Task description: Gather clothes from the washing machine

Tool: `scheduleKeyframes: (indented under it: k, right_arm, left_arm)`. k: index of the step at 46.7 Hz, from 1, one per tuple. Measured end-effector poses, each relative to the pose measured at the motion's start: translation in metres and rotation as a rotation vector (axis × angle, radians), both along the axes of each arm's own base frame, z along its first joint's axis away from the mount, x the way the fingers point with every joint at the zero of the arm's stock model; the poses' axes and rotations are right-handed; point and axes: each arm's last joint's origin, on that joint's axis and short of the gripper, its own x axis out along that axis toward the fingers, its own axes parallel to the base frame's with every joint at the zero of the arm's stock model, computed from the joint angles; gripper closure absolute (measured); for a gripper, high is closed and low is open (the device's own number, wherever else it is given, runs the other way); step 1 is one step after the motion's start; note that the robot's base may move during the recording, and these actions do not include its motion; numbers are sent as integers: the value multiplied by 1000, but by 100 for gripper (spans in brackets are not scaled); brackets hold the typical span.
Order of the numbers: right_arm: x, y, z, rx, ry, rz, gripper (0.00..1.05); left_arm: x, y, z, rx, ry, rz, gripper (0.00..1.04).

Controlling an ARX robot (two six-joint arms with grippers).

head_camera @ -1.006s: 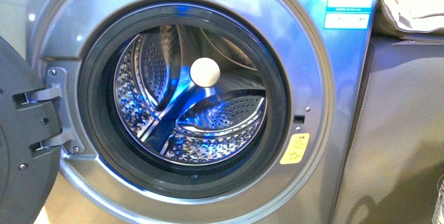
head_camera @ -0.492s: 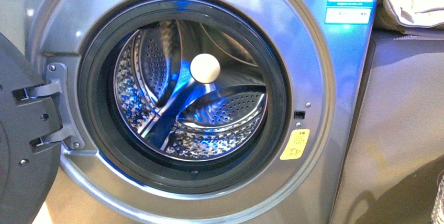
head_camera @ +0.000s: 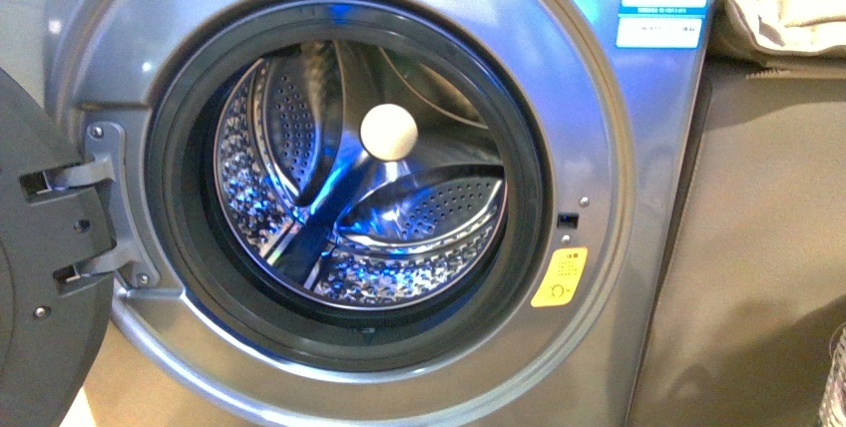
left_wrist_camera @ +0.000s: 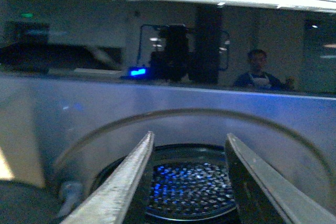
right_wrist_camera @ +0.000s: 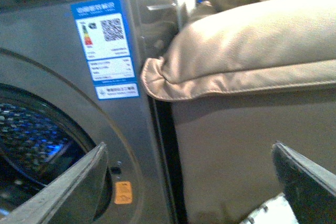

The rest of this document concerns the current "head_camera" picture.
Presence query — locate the orange warning sticker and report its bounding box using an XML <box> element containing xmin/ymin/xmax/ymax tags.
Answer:
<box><xmin>530</xmin><ymin>246</ymin><xmax>589</xmax><ymax>308</ymax></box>

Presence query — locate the grey front-load washing machine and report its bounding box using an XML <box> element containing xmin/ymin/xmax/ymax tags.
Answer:
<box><xmin>4</xmin><ymin>0</ymin><xmax>712</xmax><ymax>426</ymax></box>

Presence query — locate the white woven laundry basket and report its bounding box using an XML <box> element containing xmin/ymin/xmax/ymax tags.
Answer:
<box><xmin>816</xmin><ymin>324</ymin><xmax>845</xmax><ymax>427</ymax></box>

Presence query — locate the brown cabinet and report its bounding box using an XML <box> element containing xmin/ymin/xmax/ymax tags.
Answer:
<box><xmin>628</xmin><ymin>62</ymin><xmax>845</xmax><ymax>426</ymax></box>

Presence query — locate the washing machine door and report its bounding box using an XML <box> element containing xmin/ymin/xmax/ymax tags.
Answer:
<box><xmin>1</xmin><ymin>75</ymin><xmax>137</xmax><ymax>426</ymax></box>

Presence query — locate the white ball in drum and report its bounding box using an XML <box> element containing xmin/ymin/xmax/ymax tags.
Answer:
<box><xmin>359</xmin><ymin>104</ymin><xmax>418</xmax><ymax>162</ymax></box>

